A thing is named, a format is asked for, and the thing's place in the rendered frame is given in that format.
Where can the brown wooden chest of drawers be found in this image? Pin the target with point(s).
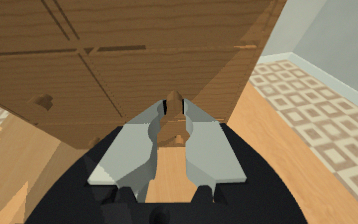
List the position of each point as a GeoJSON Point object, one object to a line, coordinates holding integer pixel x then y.
{"type": "Point", "coordinates": [84, 47]}

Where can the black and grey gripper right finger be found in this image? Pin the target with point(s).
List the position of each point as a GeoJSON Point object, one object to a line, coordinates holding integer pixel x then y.
{"type": "Point", "coordinates": [237, 174]}

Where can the brown wooden drawer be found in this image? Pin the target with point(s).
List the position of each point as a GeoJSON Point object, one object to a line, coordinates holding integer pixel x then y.
{"type": "Point", "coordinates": [207, 76]}
{"type": "Point", "coordinates": [28, 21]}
{"type": "Point", "coordinates": [82, 134]}
{"type": "Point", "coordinates": [173, 133]}
{"type": "Point", "coordinates": [61, 78]}
{"type": "Point", "coordinates": [115, 19]}

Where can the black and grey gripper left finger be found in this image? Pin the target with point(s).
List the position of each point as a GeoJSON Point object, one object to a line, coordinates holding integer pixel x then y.
{"type": "Point", "coordinates": [125, 157]}

